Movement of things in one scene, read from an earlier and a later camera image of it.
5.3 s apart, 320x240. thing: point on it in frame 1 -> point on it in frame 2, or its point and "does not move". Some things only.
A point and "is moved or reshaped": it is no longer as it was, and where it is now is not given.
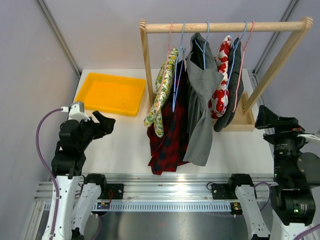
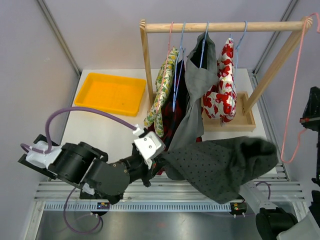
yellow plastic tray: x=110 y=94 does not move
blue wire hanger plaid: x=173 y=106 does not move
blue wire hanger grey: x=203 y=50 is moved or reshaped
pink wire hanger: x=241 y=67 -> x=304 y=129
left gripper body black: x=91 y=130 -> x=137 y=171
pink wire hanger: x=164 y=68 does not move
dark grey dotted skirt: x=235 y=82 -> x=221 y=167
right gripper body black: x=290 y=129 -> x=312 y=120
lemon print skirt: x=165 y=73 does not move
